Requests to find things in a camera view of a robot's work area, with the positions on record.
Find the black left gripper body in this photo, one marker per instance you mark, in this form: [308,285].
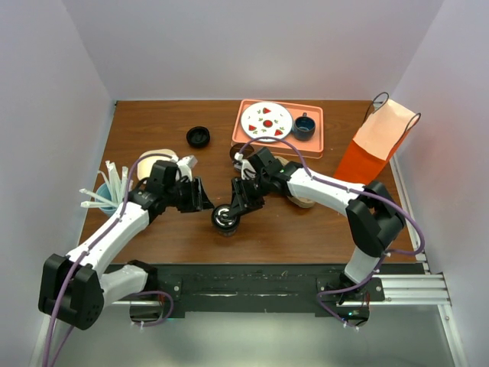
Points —
[184,198]

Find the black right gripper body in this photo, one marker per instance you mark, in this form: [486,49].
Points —
[253,191]

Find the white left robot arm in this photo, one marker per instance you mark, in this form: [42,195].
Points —
[76,287]

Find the cream square bowl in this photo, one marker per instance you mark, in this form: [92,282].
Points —
[150,157]

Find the beige pulp cup carrier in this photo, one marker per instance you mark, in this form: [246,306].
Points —
[299,201]

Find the white watermelon pattern plate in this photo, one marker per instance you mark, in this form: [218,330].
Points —
[266,119]

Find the pink serving tray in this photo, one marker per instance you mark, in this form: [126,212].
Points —
[312,148]

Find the light blue straw cup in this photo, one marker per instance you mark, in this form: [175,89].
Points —
[103,190]

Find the dark blue ceramic mug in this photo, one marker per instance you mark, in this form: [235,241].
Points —
[304,127]

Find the orange paper bag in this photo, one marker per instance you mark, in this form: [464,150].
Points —
[385,125]

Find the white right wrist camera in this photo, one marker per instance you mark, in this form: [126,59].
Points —
[242,162]

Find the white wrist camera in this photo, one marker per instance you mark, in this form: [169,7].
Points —
[242,162]
[185,167]

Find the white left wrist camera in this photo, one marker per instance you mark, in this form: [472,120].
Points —
[185,167]

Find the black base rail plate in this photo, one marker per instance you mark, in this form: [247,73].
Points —
[265,288]

